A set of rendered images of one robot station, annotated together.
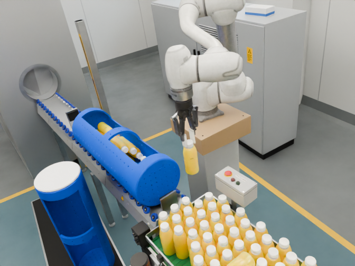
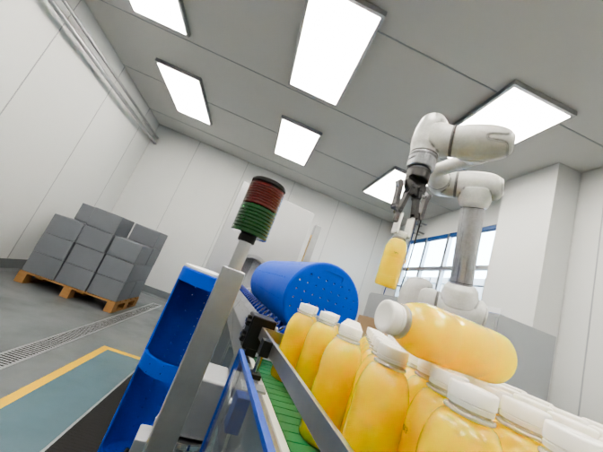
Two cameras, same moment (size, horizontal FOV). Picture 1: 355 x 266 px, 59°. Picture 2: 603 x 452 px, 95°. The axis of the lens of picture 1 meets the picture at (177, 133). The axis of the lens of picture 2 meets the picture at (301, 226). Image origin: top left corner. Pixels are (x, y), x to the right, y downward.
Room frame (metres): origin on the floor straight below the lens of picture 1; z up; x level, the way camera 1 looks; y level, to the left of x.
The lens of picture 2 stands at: (0.27, -0.03, 1.10)
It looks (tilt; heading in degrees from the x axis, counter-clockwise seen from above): 13 degrees up; 19
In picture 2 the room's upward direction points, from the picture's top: 21 degrees clockwise
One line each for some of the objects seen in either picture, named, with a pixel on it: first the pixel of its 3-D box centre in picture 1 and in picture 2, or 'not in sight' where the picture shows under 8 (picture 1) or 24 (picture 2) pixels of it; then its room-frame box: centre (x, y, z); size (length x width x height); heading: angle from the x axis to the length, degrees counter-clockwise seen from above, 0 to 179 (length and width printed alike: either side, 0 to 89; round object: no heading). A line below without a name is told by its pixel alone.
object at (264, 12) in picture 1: (259, 10); (491, 312); (2.95, -0.92, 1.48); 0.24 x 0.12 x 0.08; 34
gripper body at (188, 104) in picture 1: (184, 107); (415, 182); (1.15, -0.04, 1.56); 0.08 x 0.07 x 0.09; 123
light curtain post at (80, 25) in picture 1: (105, 113); (284, 317); (2.63, 0.63, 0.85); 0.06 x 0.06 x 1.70; 33
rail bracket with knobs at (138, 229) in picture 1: (142, 234); (258, 334); (1.06, 0.25, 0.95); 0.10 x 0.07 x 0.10; 123
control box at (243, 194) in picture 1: (235, 186); not in sight; (1.19, -0.25, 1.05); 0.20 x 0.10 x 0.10; 33
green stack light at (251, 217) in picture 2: not in sight; (253, 221); (0.68, 0.20, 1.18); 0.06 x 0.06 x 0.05
